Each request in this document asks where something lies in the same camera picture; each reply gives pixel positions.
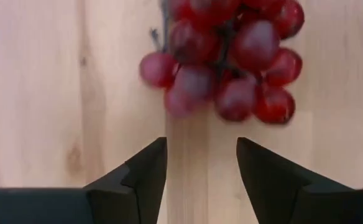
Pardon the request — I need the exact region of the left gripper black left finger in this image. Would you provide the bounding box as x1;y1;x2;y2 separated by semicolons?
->
0;136;168;224

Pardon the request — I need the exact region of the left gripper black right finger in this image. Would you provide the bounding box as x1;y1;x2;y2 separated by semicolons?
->
236;136;363;224

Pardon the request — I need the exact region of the red grape bunch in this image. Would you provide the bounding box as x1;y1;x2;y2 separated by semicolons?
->
139;0;306;125

